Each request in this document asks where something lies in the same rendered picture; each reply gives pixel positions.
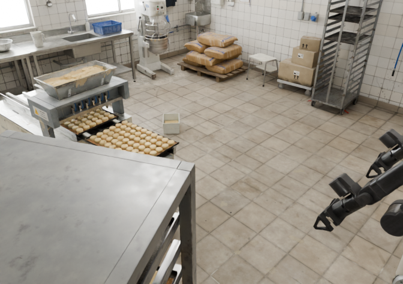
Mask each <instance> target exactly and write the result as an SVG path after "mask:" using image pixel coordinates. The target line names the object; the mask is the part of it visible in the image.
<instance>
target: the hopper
mask: <svg viewBox="0 0 403 284"><path fill-rule="evenodd" d="M91 66H93V67H101V68H102V69H103V70H105V71H102V72H98V73H96V74H93V75H89V76H87V77H83V78H80V79H77V80H74V81H71V82H68V83H64V84H61V85H59V86H55V87H54V86H52V85H49V84H47V83H46V82H48V81H54V80H56V79H57V78H59V77H61V76H62V77H63V76H64V75H65V74H71V75H72V74H75V73H77V72H80V71H81V70H82V69H84V68H87V67H91ZM115 69H116V67H115V66H113V65H109V64H105V63H103V62H99V61H91V62H87V63H85V64H81V65H77V66H74V67H71V68H67V69H64V70H60V71H57V72H53V73H50V74H46V75H42V76H39V77H36V78H34V79H35V80H36V81H37V82H38V84H39V85H40V86H41V87H42V88H43V89H44V90H45V91H46V93H47V94H48V95H49V96H52V97H54V98H56V99H58V100H62V99H65V98H68V97H71V96H73V95H77V94H79V93H82V92H85V91H87V90H90V89H93V88H96V87H99V86H102V85H104V84H107V83H109V82H110V79H111V77H112V75H113V73H114V71H115Z"/></svg>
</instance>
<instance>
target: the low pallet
mask: <svg viewBox="0 0 403 284"><path fill-rule="evenodd" d="M177 65H181V70H182V71H185V70H188V69H192V70H196V71H197V75H198V76H203V75H206V74H209V75H212V76H215V77H216V82H221V81H224V80H227V79H228V78H231V77H234V76H236V75H238V74H241V73H243V72H245V71H246V70H247V69H248V67H246V66H242V67H241V68H238V69H236V70H234V71H232V72H229V73H227V74H219V73H216V72H212V71H209V70H208V69H207V68H206V67H205V65H204V66H202V67H197V66H194V65H190V64H187V63H186V62H180V63H178V64H177Z"/></svg>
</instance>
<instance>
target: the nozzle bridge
mask: <svg viewBox="0 0 403 284"><path fill-rule="evenodd" d="M108 91H109V94H108ZM101 93H102V94H103V100H102V94H101ZM105 93H106V95H107V97H108V96H109V98H108V99H107V101H105V99H104V94H105ZM95 96H96V98H97V102H96V99H95ZM98 96H100V98H101V100H102V101H101V104H99V102H98ZM88 98H89V99H88ZM92 98H93V99H94V101H95V102H96V103H95V106H92ZM128 98H130V93H129V87H128V81H127V80H124V79H121V78H118V77H115V76H112V77H111V79H110V82H109V83H107V84H104V85H102V86H99V87H96V88H93V89H90V90H87V91H85V92H82V93H79V94H77V95H73V96H71V97H68V98H65V99H62V100H58V99H56V98H54V97H52V96H49V95H48V94H47V93H46V92H43V93H40V94H38V95H34V96H30V97H28V98H27V100H28V105H29V109H30V111H31V115H32V117H34V118H36V119H37V120H39V123H40V126H41V131H42V133H43V136H44V137H50V138H55V133H54V130H53V129H56V128H58V127H60V124H62V123H65V122H67V121H69V120H72V119H75V118H77V117H79V116H82V115H84V114H87V113H89V112H92V111H94V110H97V109H99V108H101V107H104V106H106V105H109V104H112V109H113V111H114V112H117V113H119V114H123V113H124V105H123V99H128ZM89 100H90V105H89ZM82 101H83V108H82V111H79V106H78V105H79V103H80V105H81V107H82ZM85 101H87V103H88V105H89V106H88V107H89V108H88V109H86V106H85ZM74 103H76V107H75V104H74ZM72 105H73V107H74V110H75V109H76V111H75V114H72V111H71V106H72Z"/></svg>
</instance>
